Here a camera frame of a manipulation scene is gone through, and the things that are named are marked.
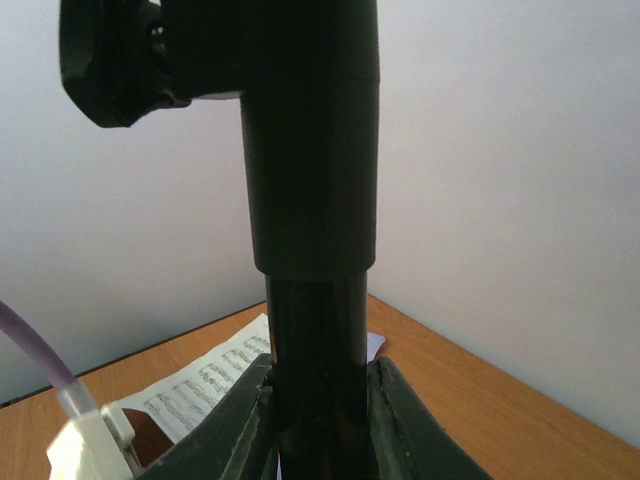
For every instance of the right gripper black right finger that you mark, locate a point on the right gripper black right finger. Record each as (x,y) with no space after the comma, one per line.
(407,440)

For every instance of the brown wooden metronome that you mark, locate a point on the brown wooden metronome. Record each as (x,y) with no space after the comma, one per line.
(150,442)

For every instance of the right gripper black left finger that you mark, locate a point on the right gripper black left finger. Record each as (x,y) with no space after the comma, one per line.
(237,440)

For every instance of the black music stand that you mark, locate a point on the black music stand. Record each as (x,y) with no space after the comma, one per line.
(306,74)

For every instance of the white sheet music paper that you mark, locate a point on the white sheet music paper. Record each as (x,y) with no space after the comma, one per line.
(180,402)

